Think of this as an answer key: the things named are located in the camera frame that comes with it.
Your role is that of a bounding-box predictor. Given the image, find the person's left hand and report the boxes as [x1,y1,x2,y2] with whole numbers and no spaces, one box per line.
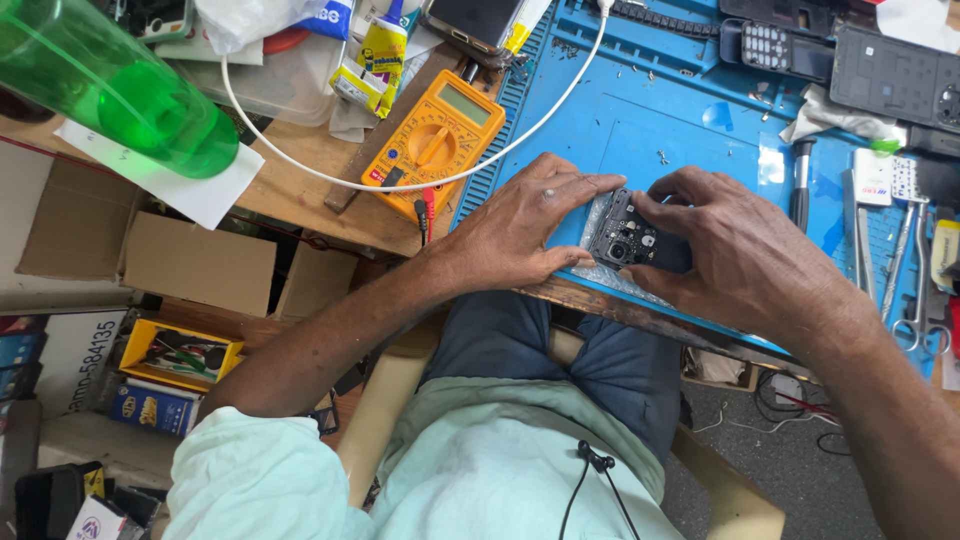
[441,152,628,293]

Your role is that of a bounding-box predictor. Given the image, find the person's right hand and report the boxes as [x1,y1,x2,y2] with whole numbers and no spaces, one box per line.
[618,165,865,352]

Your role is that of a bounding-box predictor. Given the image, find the black screwdriver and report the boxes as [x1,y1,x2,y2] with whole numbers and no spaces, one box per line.
[789,138,819,235]

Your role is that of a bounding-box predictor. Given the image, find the yellow multimeter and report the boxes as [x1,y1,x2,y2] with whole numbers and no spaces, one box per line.
[360,69,507,224]

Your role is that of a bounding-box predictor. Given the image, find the metal spudger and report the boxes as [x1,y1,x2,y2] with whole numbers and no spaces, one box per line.
[840,168,879,303]

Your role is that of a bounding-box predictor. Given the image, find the blue trousers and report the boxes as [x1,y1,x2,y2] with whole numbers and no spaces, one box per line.
[418,289,685,468]

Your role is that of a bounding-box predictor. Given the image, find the small white packet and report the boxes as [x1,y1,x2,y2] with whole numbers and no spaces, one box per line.
[852,147,895,209]

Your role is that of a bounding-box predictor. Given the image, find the metal tweezers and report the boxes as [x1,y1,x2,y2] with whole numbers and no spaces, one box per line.
[879,201,918,325]

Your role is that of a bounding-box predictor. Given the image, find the white crumpled cloth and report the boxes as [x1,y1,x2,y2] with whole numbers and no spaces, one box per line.
[778,82,910,149]

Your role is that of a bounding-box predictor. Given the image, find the blue repair mat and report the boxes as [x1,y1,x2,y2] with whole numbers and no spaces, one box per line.
[450,0,948,378]

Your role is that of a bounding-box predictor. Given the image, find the white phone keypad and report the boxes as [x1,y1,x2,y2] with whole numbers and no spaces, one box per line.
[890,155,933,205]

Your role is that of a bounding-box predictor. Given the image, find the metal forceps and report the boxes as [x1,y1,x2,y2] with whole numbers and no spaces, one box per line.
[891,201,954,357]

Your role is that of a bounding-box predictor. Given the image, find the black keypad phone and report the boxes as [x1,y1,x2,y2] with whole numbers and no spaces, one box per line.
[718,18,838,85]

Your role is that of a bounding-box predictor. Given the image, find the dark smartphone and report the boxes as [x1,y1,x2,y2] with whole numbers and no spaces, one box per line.
[418,0,528,60]

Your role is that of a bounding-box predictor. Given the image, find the yellow glue tube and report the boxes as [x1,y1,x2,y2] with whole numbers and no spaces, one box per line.
[354,0,411,120]

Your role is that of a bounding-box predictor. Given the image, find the black phone back cover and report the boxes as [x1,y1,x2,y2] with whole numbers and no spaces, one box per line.
[829,24,960,135]

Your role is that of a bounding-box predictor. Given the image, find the pale green shirt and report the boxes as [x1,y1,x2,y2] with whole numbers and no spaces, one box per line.
[161,375,687,540]

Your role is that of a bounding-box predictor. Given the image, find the black ribbed strip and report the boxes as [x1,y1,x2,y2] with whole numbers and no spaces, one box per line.
[609,0,723,40]

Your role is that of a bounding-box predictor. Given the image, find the clear plastic container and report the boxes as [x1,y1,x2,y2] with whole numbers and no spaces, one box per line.
[166,33,348,129]

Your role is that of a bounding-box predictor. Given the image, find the white paper sheet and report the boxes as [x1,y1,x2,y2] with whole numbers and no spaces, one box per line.
[54,118,266,231]

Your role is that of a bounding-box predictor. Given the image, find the brown cardboard box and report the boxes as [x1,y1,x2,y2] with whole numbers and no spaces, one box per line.
[16,156,361,322]

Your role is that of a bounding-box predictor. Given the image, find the white plastic bag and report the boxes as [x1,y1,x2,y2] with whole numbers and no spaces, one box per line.
[193,0,333,57]

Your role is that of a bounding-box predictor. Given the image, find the yellow tray of tools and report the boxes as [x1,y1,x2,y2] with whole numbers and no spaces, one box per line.
[117,318,246,394]

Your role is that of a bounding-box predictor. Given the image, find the blue printed box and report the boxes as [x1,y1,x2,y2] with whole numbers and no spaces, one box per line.
[110,378,204,438]

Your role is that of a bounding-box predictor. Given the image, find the green plastic bottle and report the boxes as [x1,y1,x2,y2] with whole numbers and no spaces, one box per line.
[0,0,241,180]

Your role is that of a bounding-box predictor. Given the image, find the phone in pale case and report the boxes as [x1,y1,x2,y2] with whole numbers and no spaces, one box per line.
[111,0,198,45]

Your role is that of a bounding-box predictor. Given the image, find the white printed sign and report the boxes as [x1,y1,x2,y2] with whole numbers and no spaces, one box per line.
[33,306,130,420]

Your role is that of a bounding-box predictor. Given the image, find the white cable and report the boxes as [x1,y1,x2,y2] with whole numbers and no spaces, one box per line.
[220,0,615,194]

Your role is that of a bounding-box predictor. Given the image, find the tangle of floor cables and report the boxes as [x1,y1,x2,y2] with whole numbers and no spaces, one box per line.
[690,366,855,459]

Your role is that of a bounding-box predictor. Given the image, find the black clip-on microphone cable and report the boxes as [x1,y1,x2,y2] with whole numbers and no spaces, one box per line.
[557,439,643,540]

